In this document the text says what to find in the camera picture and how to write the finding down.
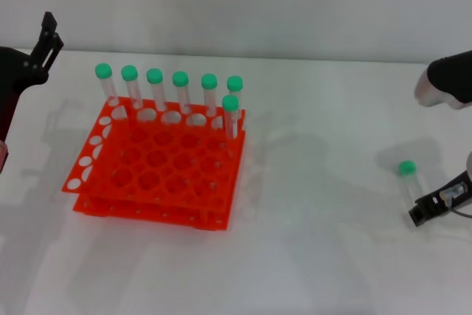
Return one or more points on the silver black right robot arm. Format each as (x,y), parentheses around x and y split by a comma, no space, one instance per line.
(450,79)

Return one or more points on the orange test tube rack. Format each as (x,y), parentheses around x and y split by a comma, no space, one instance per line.
(162,167)

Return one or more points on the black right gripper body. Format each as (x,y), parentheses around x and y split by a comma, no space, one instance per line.
(453,195)

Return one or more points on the green capped clear test tube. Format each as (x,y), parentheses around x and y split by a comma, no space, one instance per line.
(208,81)
(129,72)
(180,79)
(103,71)
(234,83)
(230,103)
(154,76)
(407,167)

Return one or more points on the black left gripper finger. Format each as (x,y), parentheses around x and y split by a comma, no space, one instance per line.
(48,42)

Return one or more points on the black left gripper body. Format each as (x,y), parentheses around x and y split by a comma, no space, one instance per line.
(14,71)

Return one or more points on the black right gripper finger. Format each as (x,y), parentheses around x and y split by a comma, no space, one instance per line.
(420,213)

